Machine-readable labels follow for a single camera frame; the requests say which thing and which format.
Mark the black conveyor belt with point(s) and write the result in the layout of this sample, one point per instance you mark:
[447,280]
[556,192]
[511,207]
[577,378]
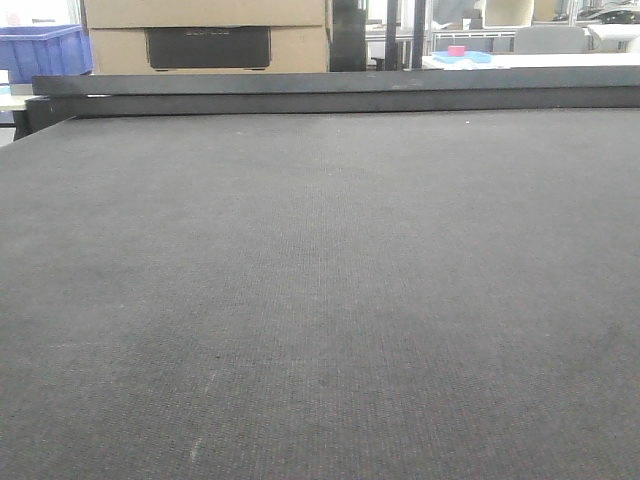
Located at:
[392,296]

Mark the lower cardboard box black label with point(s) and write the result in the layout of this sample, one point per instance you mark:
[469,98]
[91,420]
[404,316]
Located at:
[293,50]

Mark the upper cardboard box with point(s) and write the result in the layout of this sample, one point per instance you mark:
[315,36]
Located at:
[148,13]

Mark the black stacked equipment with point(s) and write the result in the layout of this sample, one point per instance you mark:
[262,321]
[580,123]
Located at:
[348,50]

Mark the blue tray on table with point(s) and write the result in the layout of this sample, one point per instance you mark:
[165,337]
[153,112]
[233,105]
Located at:
[477,57]

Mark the pink tape roll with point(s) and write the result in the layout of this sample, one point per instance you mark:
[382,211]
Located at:
[456,50]

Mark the grey office chair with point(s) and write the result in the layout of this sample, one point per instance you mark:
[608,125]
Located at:
[546,39]

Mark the white background table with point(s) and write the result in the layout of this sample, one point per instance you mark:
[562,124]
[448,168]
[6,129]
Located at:
[512,61]

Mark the blue plastic crate background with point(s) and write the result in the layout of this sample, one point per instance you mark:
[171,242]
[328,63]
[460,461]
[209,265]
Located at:
[44,50]

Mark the black vertical post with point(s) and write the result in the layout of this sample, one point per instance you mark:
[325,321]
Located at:
[391,56]

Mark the black conveyor rear rail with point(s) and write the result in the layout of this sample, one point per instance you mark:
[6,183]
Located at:
[58,98]

